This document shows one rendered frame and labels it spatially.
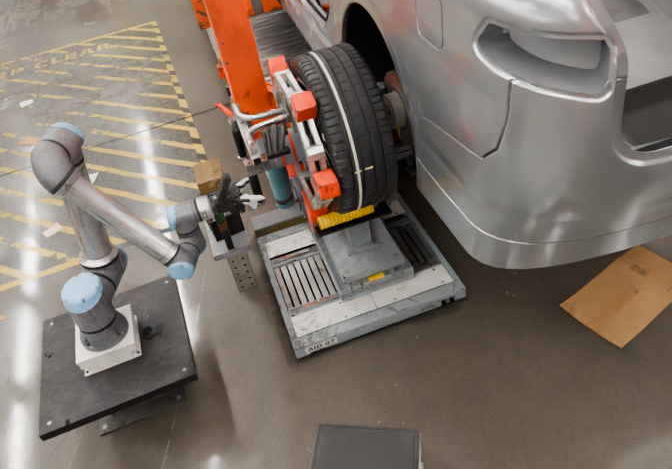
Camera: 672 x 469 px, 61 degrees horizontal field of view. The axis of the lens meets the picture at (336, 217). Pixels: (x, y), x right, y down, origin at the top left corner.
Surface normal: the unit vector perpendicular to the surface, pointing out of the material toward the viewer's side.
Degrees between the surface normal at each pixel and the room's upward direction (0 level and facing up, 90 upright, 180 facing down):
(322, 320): 0
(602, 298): 1
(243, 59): 90
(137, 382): 0
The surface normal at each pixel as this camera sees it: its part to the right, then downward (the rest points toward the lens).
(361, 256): -0.15, -0.75
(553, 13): -0.31, 0.36
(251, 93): 0.32, 0.59
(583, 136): -0.08, 0.65
